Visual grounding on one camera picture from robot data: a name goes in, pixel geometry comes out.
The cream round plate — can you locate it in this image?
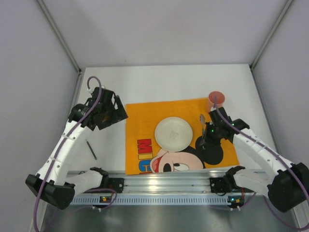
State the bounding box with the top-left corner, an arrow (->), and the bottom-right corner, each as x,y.
154,117 -> 193,152

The aluminium mounting rail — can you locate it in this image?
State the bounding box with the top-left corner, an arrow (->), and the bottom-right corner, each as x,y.
67,170 -> 301,195

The left aluminium frame post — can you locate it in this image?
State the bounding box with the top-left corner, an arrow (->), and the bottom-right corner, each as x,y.
34,0 -> 82,74

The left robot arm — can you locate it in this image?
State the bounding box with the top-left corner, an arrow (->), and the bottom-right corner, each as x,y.
25,87 -> 128,210

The aluminium frame post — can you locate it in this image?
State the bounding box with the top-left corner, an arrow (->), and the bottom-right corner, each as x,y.
34,0 -> 82,74
249,0 -> 295,72

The orange cartoon placemat cloth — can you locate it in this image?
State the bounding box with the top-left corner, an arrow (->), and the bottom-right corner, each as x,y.
125,98 -> 239,175

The right aluminium frame post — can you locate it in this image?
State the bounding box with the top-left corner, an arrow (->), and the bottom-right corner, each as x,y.
249,0 -> 295,72

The steel spoon teal handle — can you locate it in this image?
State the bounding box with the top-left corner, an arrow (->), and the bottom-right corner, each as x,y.
199,114 -> 206,150

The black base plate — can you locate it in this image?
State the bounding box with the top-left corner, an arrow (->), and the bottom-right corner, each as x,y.
210,177 -> 242,195
98,177 -> 124,193

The pink plastic cup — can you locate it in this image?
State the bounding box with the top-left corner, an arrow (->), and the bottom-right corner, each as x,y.
207,91 -> 225,112

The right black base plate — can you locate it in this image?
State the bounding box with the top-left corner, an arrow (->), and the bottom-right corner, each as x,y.
210,177 -> 242,195

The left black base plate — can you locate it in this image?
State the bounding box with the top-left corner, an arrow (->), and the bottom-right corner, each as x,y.
98,177 -> 124,193

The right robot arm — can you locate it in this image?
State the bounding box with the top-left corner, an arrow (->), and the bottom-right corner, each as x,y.
202,107 -> 309,213

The white slotted cable duct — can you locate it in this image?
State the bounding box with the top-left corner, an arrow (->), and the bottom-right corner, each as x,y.
70,195 -> 242,205

